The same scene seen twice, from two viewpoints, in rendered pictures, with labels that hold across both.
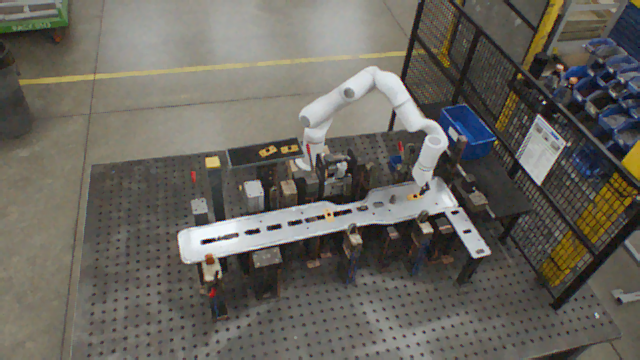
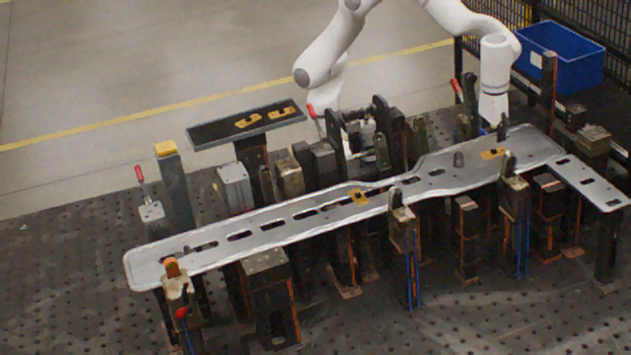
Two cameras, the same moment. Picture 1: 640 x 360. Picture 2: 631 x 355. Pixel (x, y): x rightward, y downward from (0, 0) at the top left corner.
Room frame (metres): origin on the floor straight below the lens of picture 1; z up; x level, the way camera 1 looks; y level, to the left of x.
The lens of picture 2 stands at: (-0.50, -0.16, 2.40)
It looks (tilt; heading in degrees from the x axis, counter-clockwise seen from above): 34 degrees down; 5
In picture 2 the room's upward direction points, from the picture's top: 8 degrees counter-clockwise
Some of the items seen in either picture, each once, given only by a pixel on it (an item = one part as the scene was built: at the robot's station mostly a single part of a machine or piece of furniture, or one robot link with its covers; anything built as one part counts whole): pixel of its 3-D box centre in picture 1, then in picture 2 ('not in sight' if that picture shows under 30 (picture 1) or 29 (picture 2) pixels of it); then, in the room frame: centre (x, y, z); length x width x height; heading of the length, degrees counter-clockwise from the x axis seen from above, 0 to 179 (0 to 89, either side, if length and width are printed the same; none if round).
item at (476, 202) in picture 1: (466, 219); (589, 179); (1.57, -0.81, 0.88); 0.08 x 0.08 x 0.36; 22
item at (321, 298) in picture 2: (286, 243); (299, 258); (1.34, 0.11, 0.84); 0.13 x 0.11 x 0.29; 22
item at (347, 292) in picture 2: (311, 237); (339, 246); (1.38, -0.01, 0.84); 0.17 x 0.06 x 0.29; 22
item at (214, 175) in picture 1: (216, 194); (181, 207); (1.54, 0.50, 0.92); 0.08 x 0.08 x 0.44; 22
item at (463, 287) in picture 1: (469, 268); (606, 244); (1.30, -0.80, 0.84); 0.11 x 0.06 x 0.29; 22
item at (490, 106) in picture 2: (423, 171); (494, 102); (1.59, -0.51, 1.19); 0.10 x 0.07 x 0.11; 22
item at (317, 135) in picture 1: (320, 118); (326, 76); (2.00, 0.01, 1.11); 0.19 x 0.12 x 0.24; 145
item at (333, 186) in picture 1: (333, 188); (363, 169); (1.64, -0.10, 0.94); 0.18 x 0.13 x 0.49; 112
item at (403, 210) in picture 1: (325, 217); (353, 201); (1.40, -0.06, 1.00); 1.38 x 0.22 x 0.02; 112
